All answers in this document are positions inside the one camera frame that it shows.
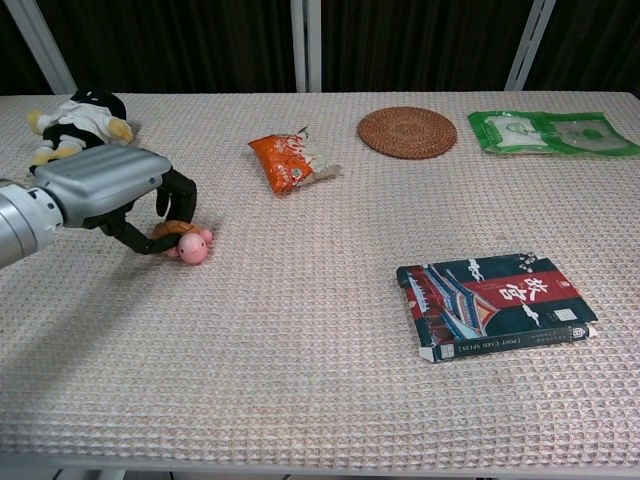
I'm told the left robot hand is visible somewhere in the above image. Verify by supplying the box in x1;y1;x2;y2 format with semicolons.
30;144;199;256

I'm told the dark blue red postcard box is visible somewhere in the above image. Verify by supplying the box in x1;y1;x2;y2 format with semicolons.
396;252;599;364

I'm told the round woven rattan coaster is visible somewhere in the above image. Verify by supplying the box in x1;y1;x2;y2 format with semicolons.
356;106;459;161

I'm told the small orange pink toy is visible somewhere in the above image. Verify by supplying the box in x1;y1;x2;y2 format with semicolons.
151;220;217;265

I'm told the orange snack packet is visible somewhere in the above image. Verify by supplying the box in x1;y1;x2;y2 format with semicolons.
248;126;343;196

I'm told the green plastic package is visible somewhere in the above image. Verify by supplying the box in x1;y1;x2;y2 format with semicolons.
466;109;640;159

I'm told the black and white plush doll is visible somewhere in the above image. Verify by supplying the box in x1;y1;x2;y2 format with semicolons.
27;87;135;169

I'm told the beige woven tablecloth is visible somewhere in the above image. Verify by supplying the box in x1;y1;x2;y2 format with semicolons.
0;91;640;471

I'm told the white metal frame post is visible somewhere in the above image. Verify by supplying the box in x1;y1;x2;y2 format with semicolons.
290;0;322;93
2;0;79;95
503;0;557;92

